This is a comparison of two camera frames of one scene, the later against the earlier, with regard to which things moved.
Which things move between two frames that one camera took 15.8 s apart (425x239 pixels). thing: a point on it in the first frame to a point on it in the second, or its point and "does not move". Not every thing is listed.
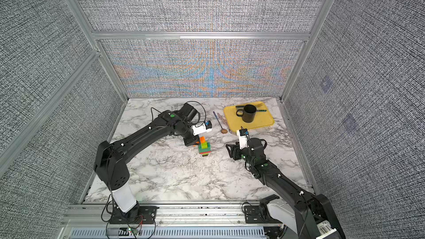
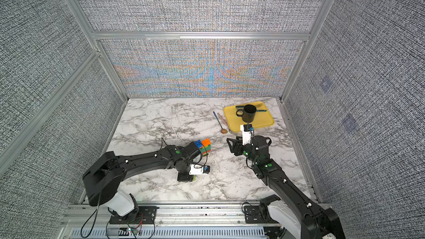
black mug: x=248 y=113 does not move
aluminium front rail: x=94 y=215 does not move
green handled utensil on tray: x=243 y=106 does not move
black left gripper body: x=190 y=139 to x=185 y=176
